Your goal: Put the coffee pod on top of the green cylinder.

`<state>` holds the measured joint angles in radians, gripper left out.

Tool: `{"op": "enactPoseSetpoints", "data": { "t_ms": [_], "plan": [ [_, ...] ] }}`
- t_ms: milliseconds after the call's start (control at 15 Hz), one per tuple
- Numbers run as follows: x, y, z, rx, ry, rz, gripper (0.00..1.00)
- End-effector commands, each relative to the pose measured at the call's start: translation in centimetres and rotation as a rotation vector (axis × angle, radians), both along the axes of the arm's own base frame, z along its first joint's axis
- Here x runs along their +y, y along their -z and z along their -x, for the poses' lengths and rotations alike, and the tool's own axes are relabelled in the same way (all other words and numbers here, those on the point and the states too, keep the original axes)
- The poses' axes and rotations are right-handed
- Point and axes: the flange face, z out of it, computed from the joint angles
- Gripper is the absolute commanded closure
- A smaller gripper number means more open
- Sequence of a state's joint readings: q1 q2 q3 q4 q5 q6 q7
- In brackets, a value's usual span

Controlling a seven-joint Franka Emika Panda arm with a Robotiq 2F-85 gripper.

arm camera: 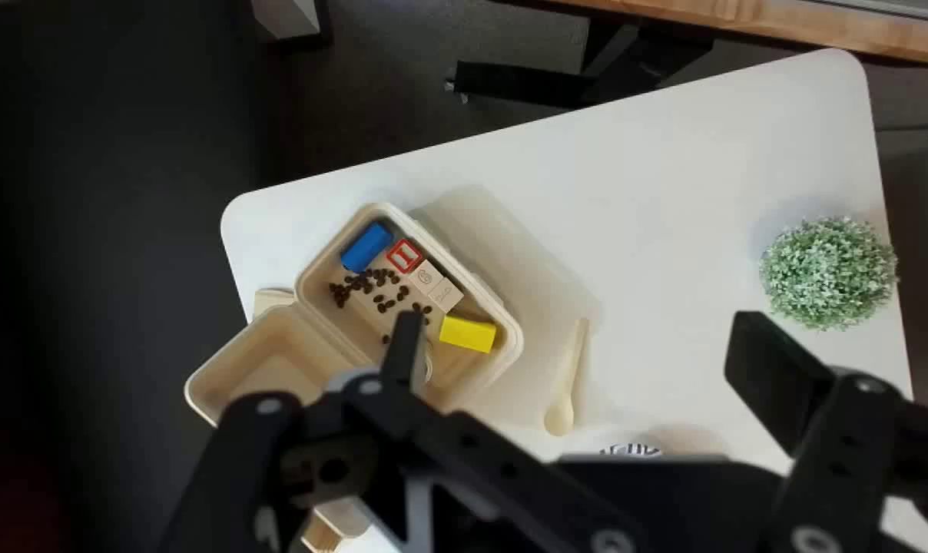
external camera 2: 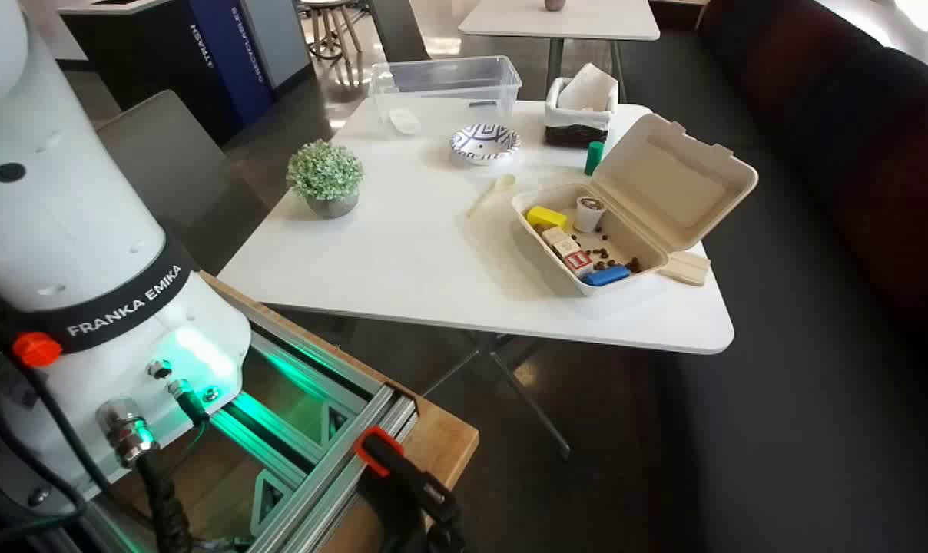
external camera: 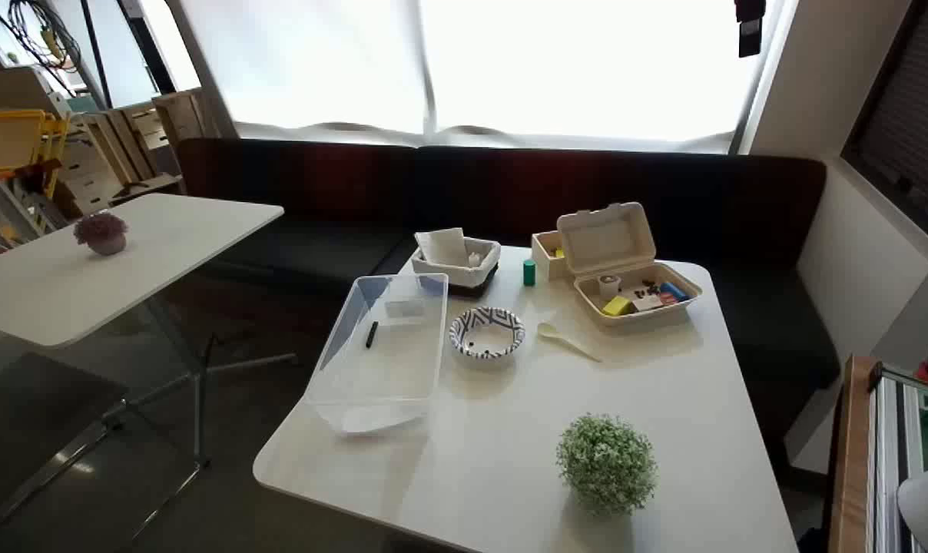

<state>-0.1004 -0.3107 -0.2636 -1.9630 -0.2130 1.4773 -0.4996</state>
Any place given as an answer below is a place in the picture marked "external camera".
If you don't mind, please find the white square plastic container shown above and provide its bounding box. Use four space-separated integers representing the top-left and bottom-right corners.
411 223 505 291

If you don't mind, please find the black plastic tray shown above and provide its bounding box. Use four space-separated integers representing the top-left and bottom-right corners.
453 264 505 300

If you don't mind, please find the white folded paper napkin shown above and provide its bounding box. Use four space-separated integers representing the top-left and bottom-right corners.
411 223 472 269

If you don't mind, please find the blue patterned paper bowl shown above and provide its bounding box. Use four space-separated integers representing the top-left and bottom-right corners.
447 303 528 368

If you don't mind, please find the small beige cardboard box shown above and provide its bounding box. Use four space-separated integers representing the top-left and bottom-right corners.
528 228 572 278

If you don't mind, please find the white plastic spoon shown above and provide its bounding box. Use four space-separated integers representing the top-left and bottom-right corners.
535 318 604 365

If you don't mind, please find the clear plastic storage bin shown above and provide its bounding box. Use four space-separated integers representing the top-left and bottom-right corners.
303 269 453 443

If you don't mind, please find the beige clamshell takeout box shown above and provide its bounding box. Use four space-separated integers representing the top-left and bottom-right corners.
553 198 705 328

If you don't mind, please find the dark upholstered bench sofa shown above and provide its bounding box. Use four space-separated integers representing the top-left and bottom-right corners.
174 134 844 454

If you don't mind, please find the round green artificial plant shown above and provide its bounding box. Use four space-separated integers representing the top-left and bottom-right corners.
557 411 658 517

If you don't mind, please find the light wooden shelf unit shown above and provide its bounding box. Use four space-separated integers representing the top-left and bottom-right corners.
57 90 237 212

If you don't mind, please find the dark red round object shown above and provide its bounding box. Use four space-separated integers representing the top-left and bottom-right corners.
72 209 133 259

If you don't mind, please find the black hanging device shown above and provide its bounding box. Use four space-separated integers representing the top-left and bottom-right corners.
730 0 769 57

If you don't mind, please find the white side table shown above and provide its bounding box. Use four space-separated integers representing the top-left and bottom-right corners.
0 190 303 517

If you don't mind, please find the wooden board edge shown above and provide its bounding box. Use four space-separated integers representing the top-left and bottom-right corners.
826 354 883 553

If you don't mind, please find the yellow metal rack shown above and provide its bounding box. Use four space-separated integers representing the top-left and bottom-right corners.
0 104 74 198

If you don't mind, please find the dark window blind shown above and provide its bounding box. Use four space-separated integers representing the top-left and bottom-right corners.
843 0 928 256

